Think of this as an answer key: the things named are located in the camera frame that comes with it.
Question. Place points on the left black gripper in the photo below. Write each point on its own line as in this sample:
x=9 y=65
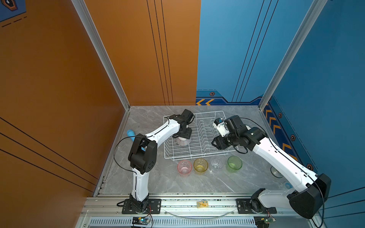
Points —
x=188 y=134

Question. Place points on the ribbed white bowl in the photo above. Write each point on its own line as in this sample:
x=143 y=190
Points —
x=182 y=141

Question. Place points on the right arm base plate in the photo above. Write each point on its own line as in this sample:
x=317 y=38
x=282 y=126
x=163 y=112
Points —
x=246 y=206

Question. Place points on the right aluminium corner post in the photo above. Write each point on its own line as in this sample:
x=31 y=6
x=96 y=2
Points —
x=300 y=36

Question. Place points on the pink glass cup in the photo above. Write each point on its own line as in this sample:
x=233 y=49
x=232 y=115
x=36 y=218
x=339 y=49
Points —
x=184 y=168

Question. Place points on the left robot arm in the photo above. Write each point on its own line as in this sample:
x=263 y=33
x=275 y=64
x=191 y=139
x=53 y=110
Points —
x=143 y=154

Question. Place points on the right circuit board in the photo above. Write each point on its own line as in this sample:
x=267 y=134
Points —
x=262 y=222

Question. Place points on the left green circuit board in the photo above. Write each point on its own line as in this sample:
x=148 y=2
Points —
x=141 y=222

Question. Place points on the left aluminium corner post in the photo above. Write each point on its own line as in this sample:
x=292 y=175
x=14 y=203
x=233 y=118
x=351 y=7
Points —
x=89 y=25

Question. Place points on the clear glass cup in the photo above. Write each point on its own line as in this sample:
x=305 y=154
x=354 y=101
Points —
x=216 y=164

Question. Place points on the yellow sticker tag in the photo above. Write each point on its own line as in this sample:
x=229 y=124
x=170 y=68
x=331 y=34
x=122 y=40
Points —
x=202 y=204

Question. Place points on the yellow glass cup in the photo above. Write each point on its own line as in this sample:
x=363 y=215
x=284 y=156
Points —
x=200 y=165

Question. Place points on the aluminium corner post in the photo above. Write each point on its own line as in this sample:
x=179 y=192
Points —
x=89 y=25
x=300 y=36

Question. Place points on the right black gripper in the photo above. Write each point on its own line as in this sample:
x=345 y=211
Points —
x=218 y=142

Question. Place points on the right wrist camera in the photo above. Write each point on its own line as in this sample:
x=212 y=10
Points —
x=229 y=125

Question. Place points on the green glass cup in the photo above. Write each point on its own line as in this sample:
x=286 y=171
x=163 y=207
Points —
x=234 y=164

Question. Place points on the blue cylindrical tool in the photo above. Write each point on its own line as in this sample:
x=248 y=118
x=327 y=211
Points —
x=131 y=134

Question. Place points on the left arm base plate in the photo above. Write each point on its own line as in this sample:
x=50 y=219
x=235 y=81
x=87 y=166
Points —
x=132 y=206

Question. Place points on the white wire dish rack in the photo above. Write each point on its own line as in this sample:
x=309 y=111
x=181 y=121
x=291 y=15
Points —
x=203 y=133

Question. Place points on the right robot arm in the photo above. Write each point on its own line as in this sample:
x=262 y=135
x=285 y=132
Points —
x=309 y=190

